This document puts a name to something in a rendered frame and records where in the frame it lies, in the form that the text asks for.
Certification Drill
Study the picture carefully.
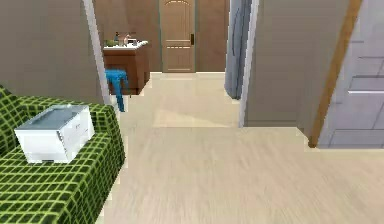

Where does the green checked sofa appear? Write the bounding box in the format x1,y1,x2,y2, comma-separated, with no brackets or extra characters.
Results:
0,84,127,224

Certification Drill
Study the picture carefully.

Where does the tan panelled room door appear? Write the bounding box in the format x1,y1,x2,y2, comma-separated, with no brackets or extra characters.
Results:
159,0,197,73

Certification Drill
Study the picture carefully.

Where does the grey open door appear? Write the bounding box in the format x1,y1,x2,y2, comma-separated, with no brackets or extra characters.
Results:
223,0,253,100

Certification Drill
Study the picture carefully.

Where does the brown sink cabinet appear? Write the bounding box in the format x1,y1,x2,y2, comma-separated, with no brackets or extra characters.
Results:
102,40,151,96

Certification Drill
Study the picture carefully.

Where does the blue stool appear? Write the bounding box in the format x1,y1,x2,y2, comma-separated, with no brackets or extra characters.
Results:
105,68,130,113

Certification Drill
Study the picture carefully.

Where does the white box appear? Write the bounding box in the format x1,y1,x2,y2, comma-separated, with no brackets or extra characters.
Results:
14,104,96,165

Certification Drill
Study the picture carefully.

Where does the grey panelled door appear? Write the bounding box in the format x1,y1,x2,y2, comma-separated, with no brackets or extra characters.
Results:
317,0,384,150

